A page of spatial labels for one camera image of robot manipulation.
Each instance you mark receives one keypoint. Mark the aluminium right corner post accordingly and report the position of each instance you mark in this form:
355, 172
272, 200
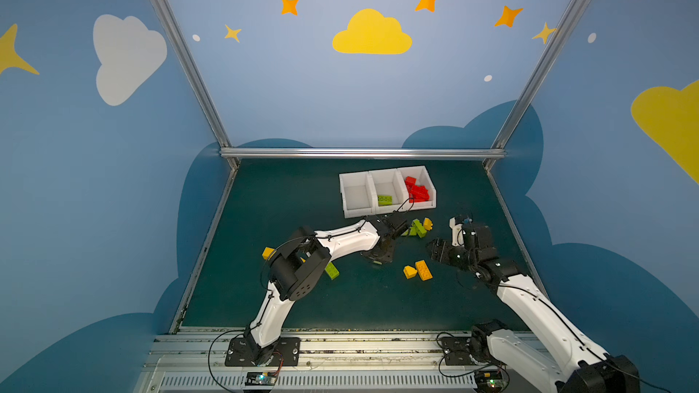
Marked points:
569, 20

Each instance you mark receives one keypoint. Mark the left controller board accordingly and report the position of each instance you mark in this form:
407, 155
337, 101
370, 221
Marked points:
261, 379

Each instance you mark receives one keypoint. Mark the right controller board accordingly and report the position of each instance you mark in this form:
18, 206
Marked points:
489, 381

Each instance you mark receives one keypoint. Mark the aluminium back rail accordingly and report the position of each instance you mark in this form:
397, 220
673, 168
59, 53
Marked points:
362, 153

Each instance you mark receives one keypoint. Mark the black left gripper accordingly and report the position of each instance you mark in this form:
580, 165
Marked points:
386, 246

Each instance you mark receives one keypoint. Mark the yellow sloped lego brick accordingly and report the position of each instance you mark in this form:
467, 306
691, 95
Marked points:
428, 224
410, 272

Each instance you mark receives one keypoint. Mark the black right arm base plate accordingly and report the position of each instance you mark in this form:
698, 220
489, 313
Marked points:
456, 350

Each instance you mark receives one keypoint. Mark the white left bin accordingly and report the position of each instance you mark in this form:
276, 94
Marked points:
357, 194

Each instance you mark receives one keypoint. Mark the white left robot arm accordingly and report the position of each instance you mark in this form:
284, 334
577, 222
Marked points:
298, 264

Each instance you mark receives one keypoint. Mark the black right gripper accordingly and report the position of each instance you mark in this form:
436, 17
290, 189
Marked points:
442, 251

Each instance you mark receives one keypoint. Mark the aluminium front rail base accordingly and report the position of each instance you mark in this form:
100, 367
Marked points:
330, 361

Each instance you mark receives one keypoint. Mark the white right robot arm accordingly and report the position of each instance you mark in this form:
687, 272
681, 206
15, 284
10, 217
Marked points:
570, 361

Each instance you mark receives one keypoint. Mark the red lego brick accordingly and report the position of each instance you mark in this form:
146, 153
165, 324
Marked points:
418, 194
410, 180

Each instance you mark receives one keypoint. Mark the controller board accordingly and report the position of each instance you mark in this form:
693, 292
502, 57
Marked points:
489, 381
261, 379

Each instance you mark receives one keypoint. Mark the green lego brick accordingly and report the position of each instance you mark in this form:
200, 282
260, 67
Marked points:
332, 271
416, 229
384, 200

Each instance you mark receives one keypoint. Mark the aluminium corner post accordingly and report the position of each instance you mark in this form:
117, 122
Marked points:
569, 20
175, 36

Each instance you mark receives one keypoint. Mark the aluminium left corner post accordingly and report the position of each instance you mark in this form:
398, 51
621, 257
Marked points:
175, 36

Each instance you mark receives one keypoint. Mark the white middle bin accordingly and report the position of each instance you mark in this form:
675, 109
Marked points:
388, 182

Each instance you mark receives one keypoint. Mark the yellow flat lego brick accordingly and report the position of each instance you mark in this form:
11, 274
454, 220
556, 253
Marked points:
423, 270

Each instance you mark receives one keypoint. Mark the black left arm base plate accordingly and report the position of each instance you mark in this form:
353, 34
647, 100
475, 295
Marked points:
285, 352

